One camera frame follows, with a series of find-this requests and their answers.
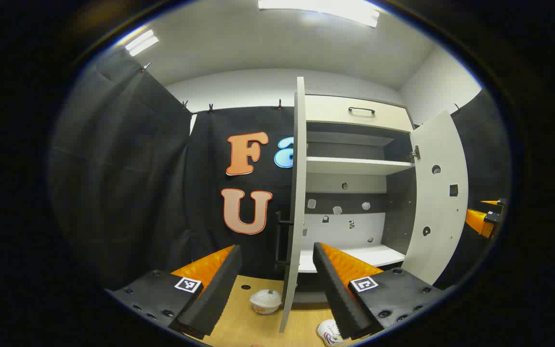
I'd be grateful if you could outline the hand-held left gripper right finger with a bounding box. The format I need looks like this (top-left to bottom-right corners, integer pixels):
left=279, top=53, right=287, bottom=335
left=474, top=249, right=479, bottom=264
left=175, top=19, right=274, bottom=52
left=313, top=242, right=447, bottom=340

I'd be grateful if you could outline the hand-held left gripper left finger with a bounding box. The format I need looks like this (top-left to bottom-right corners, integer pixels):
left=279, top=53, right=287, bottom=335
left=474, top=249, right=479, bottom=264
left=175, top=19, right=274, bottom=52
left=106, top=244, right=243, bottom=340

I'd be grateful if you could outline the white striped shoe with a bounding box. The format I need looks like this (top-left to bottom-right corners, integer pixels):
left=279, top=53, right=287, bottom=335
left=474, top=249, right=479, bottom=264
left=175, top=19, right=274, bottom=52
left=317, top=319, right=350, bottom=347

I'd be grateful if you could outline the white cabinet door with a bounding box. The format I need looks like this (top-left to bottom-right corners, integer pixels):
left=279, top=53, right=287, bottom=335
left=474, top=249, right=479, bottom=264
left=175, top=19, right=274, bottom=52
left=277, top=76, right=307, bottom=334
left=401, top=110, right=469, bottom=286

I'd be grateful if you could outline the white shoe cabinet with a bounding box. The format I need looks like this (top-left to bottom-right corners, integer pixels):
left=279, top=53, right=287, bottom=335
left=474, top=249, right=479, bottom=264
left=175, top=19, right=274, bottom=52
left=302, top=94, right=415, bottom=304

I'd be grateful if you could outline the white cabinet drawer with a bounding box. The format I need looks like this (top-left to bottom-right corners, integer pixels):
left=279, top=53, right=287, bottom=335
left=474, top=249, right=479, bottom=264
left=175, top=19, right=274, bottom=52
left=305, top=94, right=414, bottom=133

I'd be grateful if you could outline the white lidded bowl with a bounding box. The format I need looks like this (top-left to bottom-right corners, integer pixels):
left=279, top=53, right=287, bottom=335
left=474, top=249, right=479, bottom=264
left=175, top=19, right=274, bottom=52
left=250, top=289, right=283, bottom=315

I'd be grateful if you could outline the black backdrop cloth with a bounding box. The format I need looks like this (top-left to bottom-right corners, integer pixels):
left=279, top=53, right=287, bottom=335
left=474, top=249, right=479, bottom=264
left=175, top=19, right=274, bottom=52
left=49, top=48, right=512, bottom=292

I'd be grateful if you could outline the long ceiling light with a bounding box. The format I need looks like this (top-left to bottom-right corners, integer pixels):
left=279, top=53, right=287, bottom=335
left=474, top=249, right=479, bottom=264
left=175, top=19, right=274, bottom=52
left=257, top=0, right=380, bottom=28
left=124, top=29, right=159, bottom=57

